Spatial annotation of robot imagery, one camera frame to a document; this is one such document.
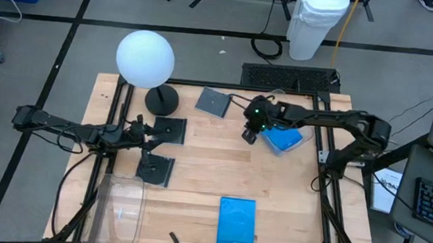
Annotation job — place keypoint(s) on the blue plastic disc case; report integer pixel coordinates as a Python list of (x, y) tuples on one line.
[(237, 221), (283, 138)]

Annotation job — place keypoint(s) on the black perforated floor mat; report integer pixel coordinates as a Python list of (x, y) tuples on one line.
[(291, 77)]

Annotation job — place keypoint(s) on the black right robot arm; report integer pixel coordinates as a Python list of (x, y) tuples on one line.
[(338, 116)]

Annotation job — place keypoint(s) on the grey desk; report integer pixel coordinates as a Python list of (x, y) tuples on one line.
[(409, 166)]

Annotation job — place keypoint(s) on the black clear jewel case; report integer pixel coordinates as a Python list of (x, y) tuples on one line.
[(212, 102), (174, 133), (161, 171)]

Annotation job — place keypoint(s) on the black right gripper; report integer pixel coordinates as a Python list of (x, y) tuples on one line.
[(262, 111)]

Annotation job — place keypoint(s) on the clear plastic bin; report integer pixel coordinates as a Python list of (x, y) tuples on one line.
[(114, 215), (309, 134)]

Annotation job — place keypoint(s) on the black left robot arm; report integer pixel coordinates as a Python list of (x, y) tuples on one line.
[(62, 127)]

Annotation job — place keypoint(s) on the white trash bin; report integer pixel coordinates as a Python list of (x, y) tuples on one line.
[(315, 24)]

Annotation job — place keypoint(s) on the white paper sheet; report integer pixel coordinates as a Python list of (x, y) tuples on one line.
[(385, 191)]

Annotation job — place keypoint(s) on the white globe lamp black base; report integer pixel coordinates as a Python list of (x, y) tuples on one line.
[(145, 58)]

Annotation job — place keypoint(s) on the black table frame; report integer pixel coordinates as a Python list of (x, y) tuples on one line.
[(212, 84)]

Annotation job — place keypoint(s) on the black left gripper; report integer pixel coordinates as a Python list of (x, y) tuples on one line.
[(134, 134)]

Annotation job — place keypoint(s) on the person's shoe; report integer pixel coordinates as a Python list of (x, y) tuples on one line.
[(428, 3)]

